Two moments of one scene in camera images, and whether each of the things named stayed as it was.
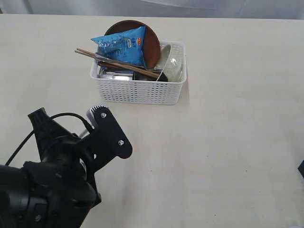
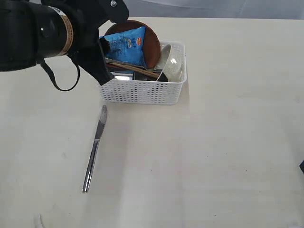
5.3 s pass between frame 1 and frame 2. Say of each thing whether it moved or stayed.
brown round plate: stayed
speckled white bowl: stayed
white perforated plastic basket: stayed
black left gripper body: moved
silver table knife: moved
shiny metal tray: stayed
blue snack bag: stayed
